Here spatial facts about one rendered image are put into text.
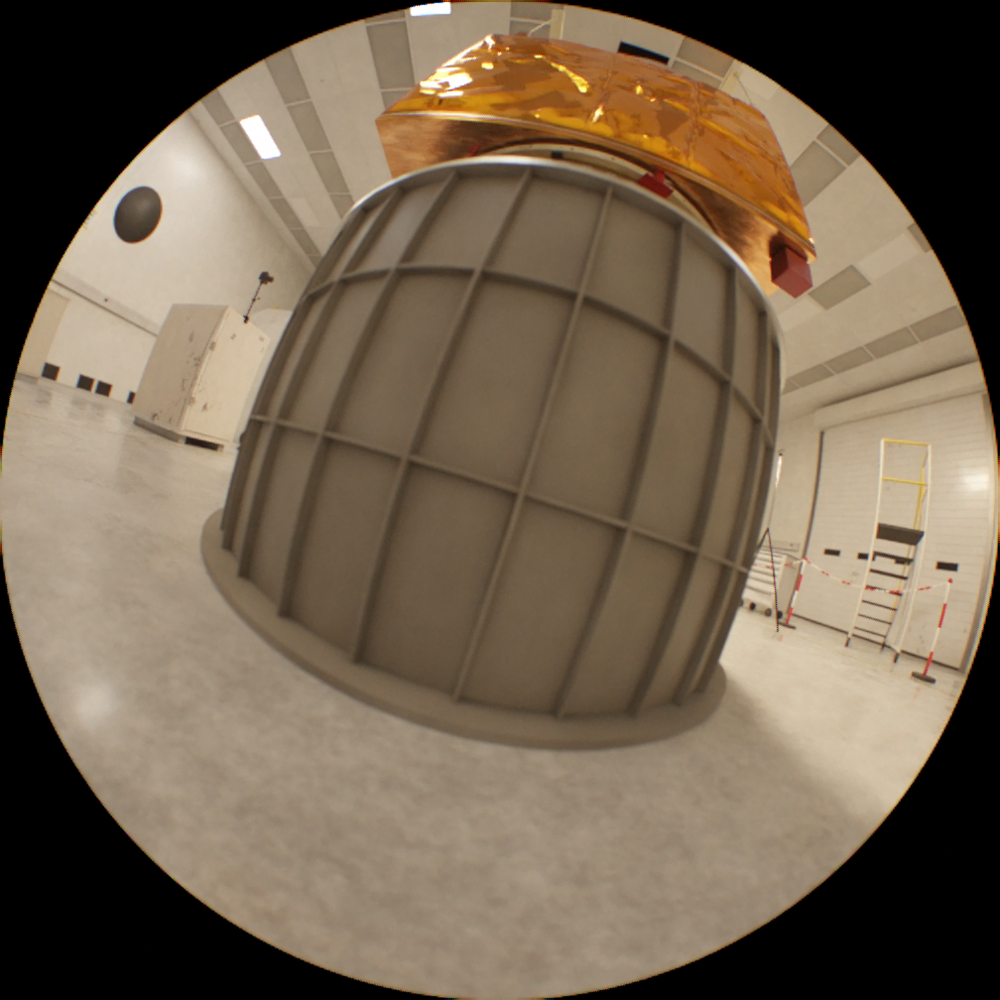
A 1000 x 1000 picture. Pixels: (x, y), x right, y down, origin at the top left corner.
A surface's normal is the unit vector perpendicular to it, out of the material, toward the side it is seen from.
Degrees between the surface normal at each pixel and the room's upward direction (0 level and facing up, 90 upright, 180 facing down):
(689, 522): 90
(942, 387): 90
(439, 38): 180
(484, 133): 180
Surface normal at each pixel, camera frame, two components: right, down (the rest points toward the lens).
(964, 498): -0.95, -0.30
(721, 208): -0.30, 0.95
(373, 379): -0.23, -0.10
